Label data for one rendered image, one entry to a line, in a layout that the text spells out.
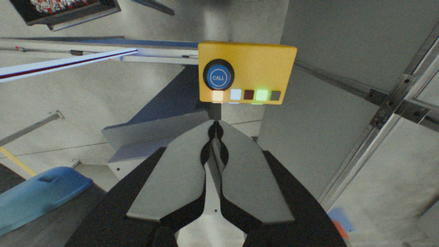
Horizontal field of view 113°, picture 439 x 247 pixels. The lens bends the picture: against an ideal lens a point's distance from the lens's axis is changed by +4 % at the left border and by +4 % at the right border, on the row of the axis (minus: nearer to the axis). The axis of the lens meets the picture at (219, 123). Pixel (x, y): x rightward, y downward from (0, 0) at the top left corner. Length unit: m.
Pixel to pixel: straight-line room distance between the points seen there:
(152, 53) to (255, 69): 0.33
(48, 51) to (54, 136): 1.88
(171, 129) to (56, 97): 1.80
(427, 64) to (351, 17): 0.31
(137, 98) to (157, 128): 1.23
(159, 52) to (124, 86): 1.17
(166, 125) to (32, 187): 0.25
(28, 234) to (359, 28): 0.85
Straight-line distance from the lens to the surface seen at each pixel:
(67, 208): 0.28
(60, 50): 0.68
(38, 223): 0.27
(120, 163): 0.46
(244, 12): 1.35
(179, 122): 0.40
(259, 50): 0.27
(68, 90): 2.02
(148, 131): 0.45
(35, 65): 0.32
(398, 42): 0.62
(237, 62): 0.26
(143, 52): 0.52
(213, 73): 0.26
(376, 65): 0.64
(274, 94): 0.29
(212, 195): 0.46
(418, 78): 0.56
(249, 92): 0.27
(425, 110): 0.54
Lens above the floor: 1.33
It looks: 59 degrees down
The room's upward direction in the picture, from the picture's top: 179 degrees counter-clockwise
